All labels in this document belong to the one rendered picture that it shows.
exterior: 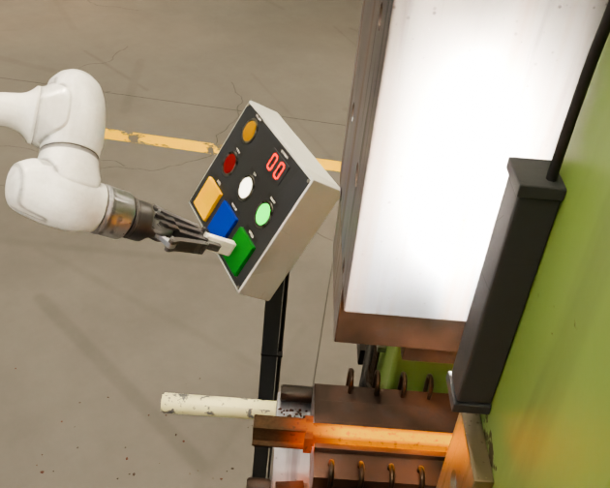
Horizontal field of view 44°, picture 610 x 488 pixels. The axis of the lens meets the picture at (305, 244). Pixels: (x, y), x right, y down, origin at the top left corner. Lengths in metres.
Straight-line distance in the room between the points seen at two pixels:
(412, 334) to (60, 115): 0.72
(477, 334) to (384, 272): 0.17
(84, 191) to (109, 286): 1.73
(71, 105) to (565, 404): 1.01
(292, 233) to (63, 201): 0.44
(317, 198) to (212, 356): 1.38
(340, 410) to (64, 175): 0.60
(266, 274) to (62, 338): 1.45
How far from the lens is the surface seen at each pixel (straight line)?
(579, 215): 0.60
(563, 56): 0.74
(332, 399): 1.30
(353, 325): 0.96
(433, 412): 1.30
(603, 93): 0.59
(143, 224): 1.39
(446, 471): 0.87
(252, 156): 1.60
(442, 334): 0.98
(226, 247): 1.51
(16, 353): 2.82
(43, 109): 1.37
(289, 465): 1.29
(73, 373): 2.72
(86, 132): 1.37
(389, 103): 0.73
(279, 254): 1.48
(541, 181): 0.63
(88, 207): 1.33
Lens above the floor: 1.94
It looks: 36 degrees down
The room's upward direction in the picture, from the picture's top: 6 degrees clockwise
